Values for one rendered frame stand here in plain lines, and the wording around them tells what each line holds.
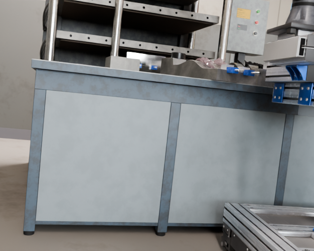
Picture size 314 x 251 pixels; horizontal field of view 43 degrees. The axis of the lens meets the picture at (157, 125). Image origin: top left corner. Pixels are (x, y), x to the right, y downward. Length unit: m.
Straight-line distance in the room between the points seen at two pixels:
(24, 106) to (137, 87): 3.07
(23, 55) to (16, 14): 0.46
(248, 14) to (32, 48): 2.64
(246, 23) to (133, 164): 1.59
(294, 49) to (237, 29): 1.66
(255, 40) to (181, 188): 1.49
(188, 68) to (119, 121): 0.47
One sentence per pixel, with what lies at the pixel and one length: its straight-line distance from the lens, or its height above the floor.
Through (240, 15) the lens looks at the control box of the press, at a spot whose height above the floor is 1.33.
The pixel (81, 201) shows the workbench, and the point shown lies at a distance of 1.95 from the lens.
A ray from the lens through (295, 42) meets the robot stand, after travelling 1.45.
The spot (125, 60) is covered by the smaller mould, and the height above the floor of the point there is 0.86.
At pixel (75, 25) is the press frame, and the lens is 3.53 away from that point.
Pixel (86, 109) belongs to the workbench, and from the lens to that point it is 1.87.
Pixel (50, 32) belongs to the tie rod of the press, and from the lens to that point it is 2.64.
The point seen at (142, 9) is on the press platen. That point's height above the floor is 1.25.
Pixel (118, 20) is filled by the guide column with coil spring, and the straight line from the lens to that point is 2.71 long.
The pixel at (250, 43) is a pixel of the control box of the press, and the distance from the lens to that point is 3.12.
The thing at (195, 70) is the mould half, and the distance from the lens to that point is 2.06.
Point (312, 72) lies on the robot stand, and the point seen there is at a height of 0.85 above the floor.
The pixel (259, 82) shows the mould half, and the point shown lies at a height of 0.82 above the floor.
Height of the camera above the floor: 0.72
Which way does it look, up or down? 5 degrees down
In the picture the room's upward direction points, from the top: 6 degrees clockwise
